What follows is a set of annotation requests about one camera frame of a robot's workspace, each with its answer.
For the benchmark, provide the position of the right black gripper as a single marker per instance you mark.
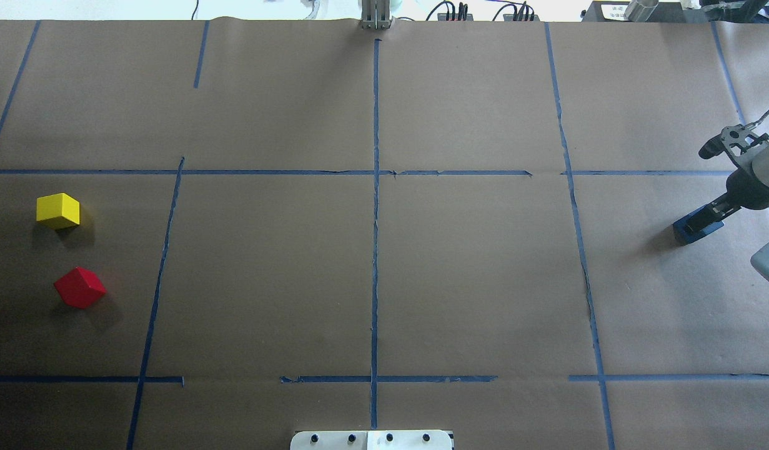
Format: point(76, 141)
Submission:
point(749, 188)

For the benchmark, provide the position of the blue wooden block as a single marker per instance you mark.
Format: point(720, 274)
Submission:
point(693, 227)

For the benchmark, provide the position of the red wooden block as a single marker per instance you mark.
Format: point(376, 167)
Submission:
point(80, 288)

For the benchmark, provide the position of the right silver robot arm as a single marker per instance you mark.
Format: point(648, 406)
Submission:
point(760, 166)

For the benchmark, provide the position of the metal cylinder weight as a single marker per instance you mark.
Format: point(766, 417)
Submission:
point(639, 11)

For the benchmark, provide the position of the black orange terminal block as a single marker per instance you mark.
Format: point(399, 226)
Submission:
point(448, 11)
point(521, 12)

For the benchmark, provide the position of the yellow wooden block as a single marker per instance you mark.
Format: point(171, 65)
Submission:
point(58, 211)

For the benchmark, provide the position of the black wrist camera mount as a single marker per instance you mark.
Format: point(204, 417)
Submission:
point(734, 141)

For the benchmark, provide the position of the aluminium frame post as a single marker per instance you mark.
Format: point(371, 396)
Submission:
point(375, 14)

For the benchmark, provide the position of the white pedestal column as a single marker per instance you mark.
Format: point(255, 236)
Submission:
point(374, 439)

